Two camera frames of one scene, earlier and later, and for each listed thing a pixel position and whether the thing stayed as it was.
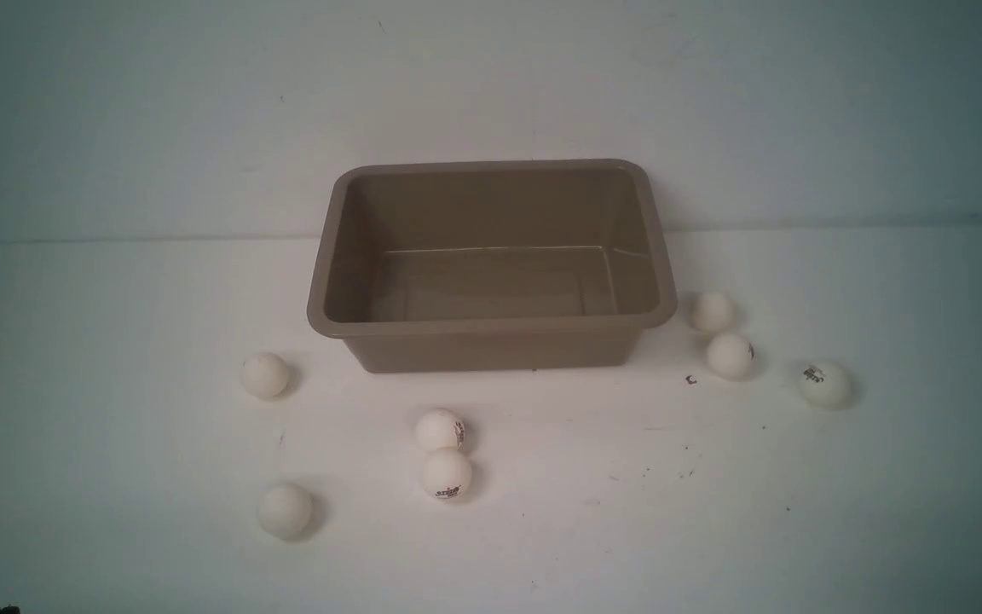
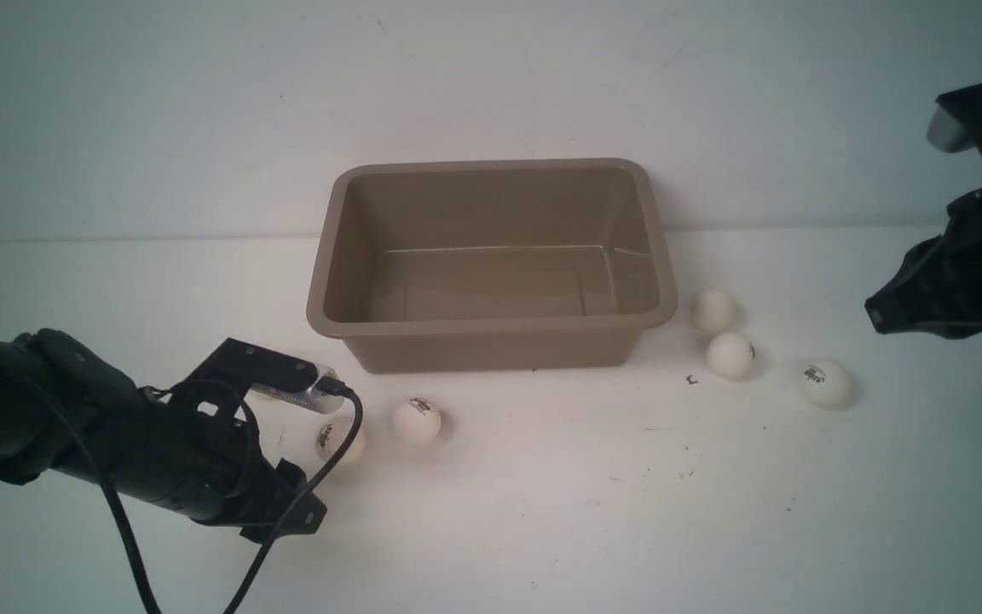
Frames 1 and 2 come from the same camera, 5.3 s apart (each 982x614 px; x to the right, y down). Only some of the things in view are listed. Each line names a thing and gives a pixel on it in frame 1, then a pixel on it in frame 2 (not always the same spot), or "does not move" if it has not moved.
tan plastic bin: (492, 264) does not move
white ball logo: (824, 385) does not move
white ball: (438, 428) -> (418, 420)
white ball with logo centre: (447, 473) -> (332, 432)
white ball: (713, 312) does not move
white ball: (730, 356) does not move
